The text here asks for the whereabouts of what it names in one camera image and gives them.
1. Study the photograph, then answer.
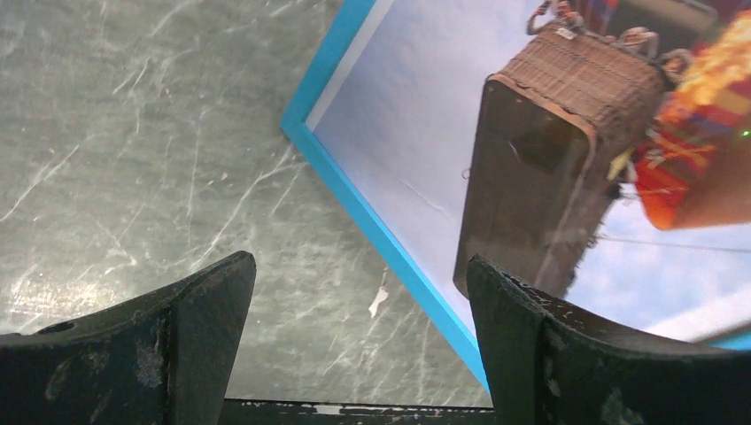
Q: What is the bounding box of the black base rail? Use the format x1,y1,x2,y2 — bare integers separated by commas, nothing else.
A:
218,398,497,425

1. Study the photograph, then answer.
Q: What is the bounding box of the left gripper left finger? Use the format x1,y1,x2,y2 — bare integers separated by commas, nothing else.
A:
1,251,257,424

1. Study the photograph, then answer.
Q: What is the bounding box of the blue wooden picture frame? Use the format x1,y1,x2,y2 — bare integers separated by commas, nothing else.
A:
279,0,751,393

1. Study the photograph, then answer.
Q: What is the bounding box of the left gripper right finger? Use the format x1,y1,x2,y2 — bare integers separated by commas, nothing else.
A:
466,256,750,424

